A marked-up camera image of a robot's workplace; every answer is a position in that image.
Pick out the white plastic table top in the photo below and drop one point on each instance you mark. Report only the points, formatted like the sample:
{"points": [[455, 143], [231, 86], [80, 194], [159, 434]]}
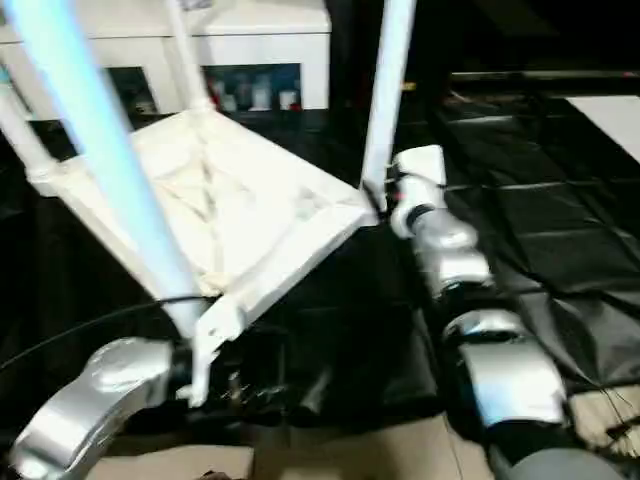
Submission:
{"points": [[250, 200]]}

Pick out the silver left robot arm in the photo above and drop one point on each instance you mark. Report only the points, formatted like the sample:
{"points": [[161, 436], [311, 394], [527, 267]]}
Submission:
{"points": [[100, 395]]}

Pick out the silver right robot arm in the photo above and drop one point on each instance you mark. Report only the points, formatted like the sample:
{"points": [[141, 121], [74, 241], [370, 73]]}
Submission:
{"points": [[500, 370]]}

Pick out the small tan tag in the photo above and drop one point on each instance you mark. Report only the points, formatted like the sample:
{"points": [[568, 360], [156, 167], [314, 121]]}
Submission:
{"points": [[407, 87]]}

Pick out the black plastic mat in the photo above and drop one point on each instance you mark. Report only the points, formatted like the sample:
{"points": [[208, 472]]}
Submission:
{"points": [[520, 250]]}

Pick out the white cabinet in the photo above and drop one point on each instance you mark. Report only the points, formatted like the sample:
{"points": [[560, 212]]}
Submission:
{"points": [[270, 40]]}

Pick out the white flat board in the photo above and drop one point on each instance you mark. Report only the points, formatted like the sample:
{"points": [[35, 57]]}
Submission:
{"points": [[610, 125]]}

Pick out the small grey object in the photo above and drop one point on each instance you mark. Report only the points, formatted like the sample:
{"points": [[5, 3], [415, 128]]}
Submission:
{"points": [[195, 3]]}

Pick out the black metal rail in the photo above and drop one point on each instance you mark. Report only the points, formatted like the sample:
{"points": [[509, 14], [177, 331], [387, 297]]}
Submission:
{"points": [[550, 75]]}

